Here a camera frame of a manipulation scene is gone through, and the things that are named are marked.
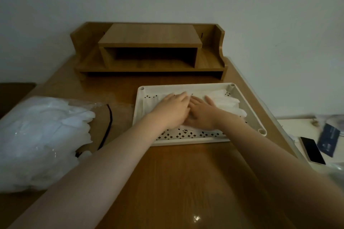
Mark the person's left hand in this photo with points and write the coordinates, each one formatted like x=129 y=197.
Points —
x=172 y=110

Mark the person's right hand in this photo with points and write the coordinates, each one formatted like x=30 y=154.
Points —
x=203 y=116

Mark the person's left fingers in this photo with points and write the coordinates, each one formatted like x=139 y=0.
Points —
x=179 y=97

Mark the person's right fingers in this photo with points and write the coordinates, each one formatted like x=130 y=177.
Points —
x=200 y=102

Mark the white cloth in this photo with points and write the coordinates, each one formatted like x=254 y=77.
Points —
x=228 y=104

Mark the person's left forearm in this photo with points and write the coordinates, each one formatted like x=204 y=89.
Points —
x=102 y=172

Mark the person's right forearm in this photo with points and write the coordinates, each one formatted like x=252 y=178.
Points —
x=274 y=167

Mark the white perforated plastic tray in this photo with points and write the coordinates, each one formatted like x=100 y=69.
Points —
x=250 y=118

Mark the wooden desk organizer shelf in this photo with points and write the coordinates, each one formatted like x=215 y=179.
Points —
x=150 y=35

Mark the white side table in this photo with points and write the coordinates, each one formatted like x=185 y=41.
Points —
x=295 y=129

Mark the black smartphone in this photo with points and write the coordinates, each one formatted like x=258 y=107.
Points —
x=312 y=150

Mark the dark blue card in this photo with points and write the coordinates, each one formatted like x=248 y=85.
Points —
x=328 y=140

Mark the clear bag of white cloths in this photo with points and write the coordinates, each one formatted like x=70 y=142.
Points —
x=40 y=140

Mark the dark wooden furniture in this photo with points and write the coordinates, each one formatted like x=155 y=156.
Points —
x=13 y=97

